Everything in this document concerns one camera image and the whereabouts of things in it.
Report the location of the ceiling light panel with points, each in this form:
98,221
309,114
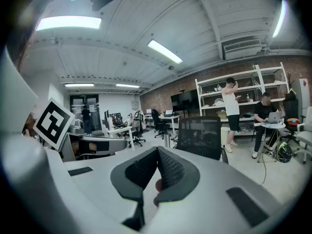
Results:
280,18
165,51
68,23
79,84
126,85

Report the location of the black high-back chair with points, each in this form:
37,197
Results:
291,108

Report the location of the small round table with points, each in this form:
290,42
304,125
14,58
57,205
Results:
270,125

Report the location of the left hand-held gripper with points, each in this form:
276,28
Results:
52,123

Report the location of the silver laptop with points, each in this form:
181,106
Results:
274,117

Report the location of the black wall screen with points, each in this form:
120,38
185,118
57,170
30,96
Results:
185,100

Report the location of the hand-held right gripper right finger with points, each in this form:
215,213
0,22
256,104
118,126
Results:
175,172

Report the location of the cardboard box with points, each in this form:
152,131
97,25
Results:
222,115

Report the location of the black mesh office chair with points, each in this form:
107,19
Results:
200,135

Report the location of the black green helmet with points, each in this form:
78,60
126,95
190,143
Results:
284,152

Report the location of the black swivel office chair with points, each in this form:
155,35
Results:
137,130
157,121

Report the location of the white air conditioner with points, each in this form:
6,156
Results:
241,49

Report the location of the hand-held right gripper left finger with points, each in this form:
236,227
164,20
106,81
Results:
136,172

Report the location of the white metal shelf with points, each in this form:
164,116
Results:
260,77

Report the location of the white office desk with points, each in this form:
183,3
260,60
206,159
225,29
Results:
170,117
119,130

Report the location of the black framed glass door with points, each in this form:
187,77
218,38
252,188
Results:
78,111

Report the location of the white tall cabinet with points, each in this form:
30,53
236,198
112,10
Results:
302,99

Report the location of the white office chair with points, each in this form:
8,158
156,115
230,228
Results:
306,135

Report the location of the colourful plush toy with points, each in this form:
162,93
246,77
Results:
292,121

